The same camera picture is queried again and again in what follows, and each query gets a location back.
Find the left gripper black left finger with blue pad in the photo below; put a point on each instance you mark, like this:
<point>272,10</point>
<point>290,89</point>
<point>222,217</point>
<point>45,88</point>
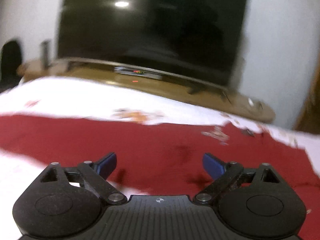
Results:
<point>64,201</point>

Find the brown wooden door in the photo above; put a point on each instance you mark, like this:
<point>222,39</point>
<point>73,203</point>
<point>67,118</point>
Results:
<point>308,119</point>

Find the dark grey bottle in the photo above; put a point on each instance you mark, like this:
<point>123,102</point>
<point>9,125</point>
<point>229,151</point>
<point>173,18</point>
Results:
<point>45,48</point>

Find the white floral bed sheet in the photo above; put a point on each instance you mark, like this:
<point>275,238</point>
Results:
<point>72,98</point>

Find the silver set-top box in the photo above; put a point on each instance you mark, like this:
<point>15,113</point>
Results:
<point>137,72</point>

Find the wooden tv shelf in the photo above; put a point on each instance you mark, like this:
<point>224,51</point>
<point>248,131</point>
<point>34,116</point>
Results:
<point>173,86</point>

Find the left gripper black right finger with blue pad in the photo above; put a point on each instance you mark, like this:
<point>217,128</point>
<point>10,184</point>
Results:
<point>256,203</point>

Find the red knit sweater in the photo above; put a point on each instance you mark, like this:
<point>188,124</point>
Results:
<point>164,158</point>

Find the large black curved television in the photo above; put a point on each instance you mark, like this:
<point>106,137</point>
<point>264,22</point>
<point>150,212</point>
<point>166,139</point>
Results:
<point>196,39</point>

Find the black chair back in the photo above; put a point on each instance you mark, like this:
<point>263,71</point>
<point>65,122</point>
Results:
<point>11,59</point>

